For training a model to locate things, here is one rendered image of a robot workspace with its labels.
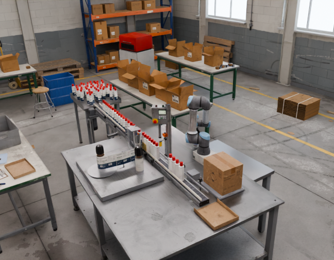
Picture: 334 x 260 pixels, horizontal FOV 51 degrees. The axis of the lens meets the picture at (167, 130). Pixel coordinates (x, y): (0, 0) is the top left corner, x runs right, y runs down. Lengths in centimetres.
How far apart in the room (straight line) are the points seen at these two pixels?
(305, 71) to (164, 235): 676
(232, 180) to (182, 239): 78
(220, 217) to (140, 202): 74
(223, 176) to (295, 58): 623
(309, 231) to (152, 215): 205
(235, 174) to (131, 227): 108
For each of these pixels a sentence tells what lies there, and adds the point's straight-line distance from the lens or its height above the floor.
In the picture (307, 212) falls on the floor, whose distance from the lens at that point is 476.
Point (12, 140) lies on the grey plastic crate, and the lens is 479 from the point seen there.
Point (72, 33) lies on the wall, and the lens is 1107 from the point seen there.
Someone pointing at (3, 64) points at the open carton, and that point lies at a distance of 850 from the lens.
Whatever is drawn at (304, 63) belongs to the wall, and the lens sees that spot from 901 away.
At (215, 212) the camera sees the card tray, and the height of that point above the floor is 83.
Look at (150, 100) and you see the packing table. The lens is 586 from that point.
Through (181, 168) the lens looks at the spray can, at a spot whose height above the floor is 103.
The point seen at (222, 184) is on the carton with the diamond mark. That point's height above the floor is 98.
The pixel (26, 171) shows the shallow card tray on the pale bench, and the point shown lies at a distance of 418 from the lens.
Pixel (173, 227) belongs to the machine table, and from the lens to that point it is 304.
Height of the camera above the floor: 282
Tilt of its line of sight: 25 degrees down
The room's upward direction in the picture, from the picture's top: 2 degrees counter-clockwise
